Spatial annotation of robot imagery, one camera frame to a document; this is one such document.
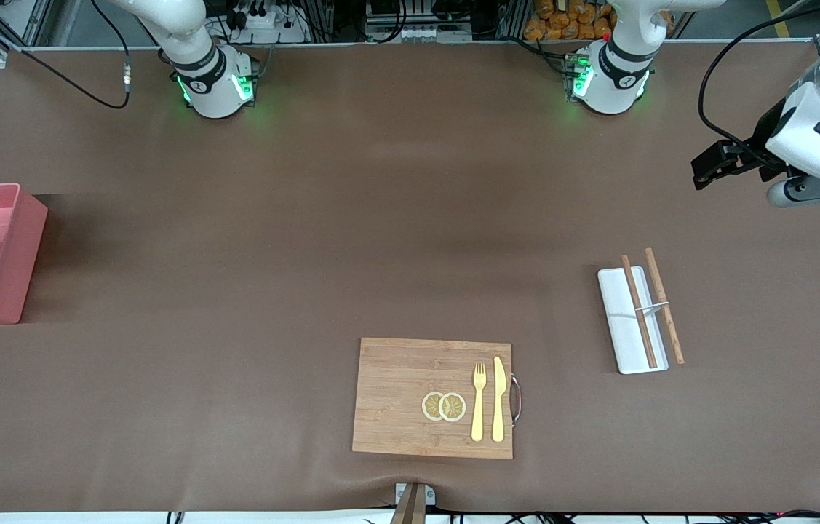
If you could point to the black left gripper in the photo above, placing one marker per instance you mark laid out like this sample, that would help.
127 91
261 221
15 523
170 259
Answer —
764 140

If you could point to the brown wooden chopstick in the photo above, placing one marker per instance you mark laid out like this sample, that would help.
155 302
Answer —
639 313
664 306

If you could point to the small white chopstick rest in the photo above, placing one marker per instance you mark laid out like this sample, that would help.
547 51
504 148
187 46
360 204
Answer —
651 306

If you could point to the white rectangular tray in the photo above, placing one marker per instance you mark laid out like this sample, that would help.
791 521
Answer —
621 327

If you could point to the pile of orange items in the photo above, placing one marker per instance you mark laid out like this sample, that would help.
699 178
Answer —
562 22

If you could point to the golden knife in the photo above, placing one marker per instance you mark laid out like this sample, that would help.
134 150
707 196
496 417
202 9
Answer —
498 400

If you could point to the golden fork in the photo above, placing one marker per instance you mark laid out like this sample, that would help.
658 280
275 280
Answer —
479 407

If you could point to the lemon slice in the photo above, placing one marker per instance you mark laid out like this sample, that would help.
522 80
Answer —
453 407
430 406

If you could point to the wooden cutting board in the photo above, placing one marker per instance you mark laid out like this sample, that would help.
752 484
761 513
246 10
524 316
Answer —
402 393

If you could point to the white power strip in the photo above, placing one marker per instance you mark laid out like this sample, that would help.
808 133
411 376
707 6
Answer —
264 25

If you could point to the metal bracket with wooden strut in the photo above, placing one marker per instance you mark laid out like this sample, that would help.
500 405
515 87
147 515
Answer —
413 498

